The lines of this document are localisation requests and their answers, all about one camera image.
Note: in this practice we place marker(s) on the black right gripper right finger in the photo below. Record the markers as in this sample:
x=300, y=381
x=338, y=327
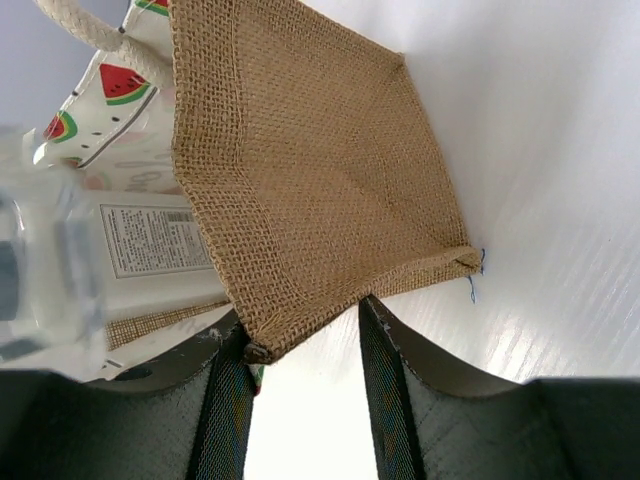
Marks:
x=434, y=416

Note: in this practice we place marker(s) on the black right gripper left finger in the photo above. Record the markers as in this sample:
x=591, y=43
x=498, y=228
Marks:
x=185, y=414

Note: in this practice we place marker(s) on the clear bottle grey cap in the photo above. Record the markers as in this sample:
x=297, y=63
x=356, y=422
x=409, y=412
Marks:
x=94, y=282

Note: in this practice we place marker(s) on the burlap watermelon canvas bag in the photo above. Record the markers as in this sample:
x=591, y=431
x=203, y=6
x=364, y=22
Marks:
x=302, y=147

